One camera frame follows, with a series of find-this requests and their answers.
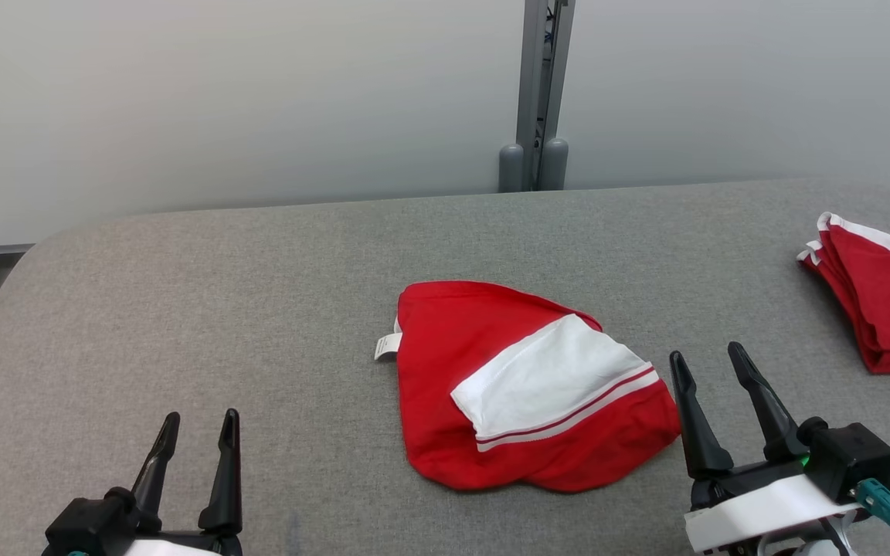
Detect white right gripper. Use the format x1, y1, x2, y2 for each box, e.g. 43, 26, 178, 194
669, 341, 863, 554

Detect grey cylindrical post foot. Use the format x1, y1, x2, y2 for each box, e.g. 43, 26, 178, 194
539, 138, 569, 191
498, 144, 525, 193

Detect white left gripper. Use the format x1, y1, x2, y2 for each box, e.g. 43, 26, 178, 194
125, 409, 245, 556

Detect grey partition post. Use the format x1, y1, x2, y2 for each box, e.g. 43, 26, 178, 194
515, 0, 576, 190

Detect red white Bulls jersey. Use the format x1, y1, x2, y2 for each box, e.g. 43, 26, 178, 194
374, 280, 681, 493

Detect red Bulls 23 shorts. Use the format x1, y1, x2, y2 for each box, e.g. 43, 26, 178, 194
797, 212, 890, 375

